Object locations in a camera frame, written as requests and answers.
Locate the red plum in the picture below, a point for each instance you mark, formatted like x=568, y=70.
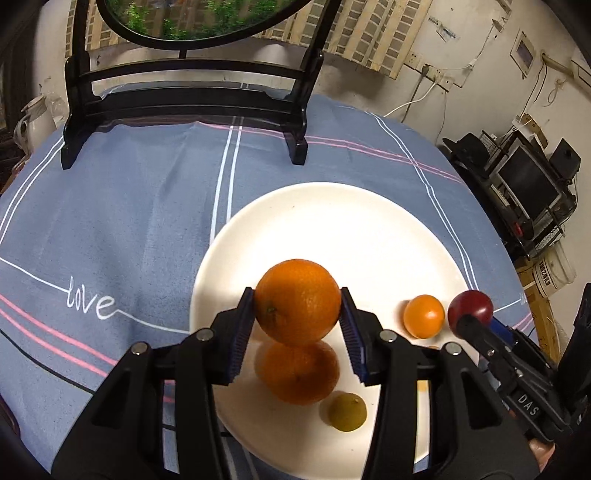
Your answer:
x=471, y=303

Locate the brown cardboard box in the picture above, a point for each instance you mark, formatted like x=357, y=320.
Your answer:
x=538, y=300

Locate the white plastic bucket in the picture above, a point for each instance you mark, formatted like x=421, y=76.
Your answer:
x=554, y=265

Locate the oval mirror with black stand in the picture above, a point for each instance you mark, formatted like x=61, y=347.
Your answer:
x=184, y=104

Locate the black speaker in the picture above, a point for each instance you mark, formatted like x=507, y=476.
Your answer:
x=565, y=158

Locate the white kettle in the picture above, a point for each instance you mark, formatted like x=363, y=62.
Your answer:
x=34, y=122

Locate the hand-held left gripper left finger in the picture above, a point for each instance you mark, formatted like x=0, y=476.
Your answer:
x=241, y=337

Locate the small orange tangerine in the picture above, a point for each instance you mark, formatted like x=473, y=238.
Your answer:
x=423, y=316

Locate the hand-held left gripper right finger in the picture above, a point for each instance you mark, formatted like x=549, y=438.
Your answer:
x=352, y=337

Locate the blue striped tablecloth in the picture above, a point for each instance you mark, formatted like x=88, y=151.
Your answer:
x=138, y=221

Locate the computer monitor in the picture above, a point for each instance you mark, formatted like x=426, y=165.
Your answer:
x=528, y=182

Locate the black metal rack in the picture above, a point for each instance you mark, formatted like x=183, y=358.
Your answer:
x=475, y=159

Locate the white round plate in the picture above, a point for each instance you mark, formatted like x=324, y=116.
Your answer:
x=323, y=230

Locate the white wall power outlet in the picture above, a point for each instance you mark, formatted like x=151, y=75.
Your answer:
x=436, y=76

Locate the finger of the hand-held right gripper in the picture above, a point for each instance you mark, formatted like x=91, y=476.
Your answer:
x=501, y=326
x=480, y=334

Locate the small yellow-green citrus fruit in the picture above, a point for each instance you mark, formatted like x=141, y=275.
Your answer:
x=347, y=412

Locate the large orange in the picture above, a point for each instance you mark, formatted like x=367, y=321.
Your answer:
x=298, y=302
x=295, y=374

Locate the white wall intercom panel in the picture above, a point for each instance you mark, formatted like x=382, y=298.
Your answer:
x=524, y=53

